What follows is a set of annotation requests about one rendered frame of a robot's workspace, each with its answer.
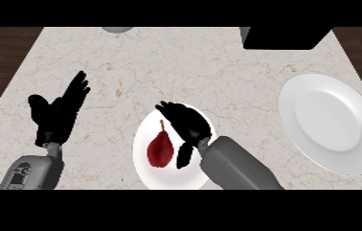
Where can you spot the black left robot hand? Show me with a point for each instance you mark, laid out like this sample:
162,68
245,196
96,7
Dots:
59,113

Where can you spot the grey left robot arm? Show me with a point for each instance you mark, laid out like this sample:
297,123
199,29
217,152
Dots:
35,171

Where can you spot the grey round object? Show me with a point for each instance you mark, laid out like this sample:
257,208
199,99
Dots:
116,29

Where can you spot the large white plate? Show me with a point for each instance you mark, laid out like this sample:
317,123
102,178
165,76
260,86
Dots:
325,123

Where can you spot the small white plate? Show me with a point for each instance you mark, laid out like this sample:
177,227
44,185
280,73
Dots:
164,174

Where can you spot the red pear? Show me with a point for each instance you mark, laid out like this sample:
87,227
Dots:
159,150

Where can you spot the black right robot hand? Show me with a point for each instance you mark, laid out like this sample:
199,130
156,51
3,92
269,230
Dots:
187,121

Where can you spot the black appliance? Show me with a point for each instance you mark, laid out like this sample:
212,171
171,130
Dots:
282,36

